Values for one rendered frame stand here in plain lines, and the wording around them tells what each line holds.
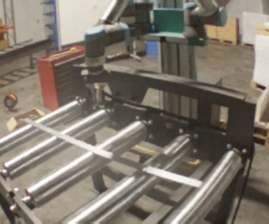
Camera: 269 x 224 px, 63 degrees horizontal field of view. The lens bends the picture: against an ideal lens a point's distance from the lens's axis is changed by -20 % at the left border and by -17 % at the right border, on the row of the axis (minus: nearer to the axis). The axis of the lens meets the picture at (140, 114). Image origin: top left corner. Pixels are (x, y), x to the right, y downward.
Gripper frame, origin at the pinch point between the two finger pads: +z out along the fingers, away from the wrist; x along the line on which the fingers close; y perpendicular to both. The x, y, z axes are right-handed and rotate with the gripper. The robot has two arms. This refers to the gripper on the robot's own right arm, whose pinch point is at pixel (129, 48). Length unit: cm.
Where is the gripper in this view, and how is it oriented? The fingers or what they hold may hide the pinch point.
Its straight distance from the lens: 161.7
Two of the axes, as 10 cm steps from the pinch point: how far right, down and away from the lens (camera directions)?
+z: 0.6, 9.0, 4.4
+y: 6.3, -3.7, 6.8
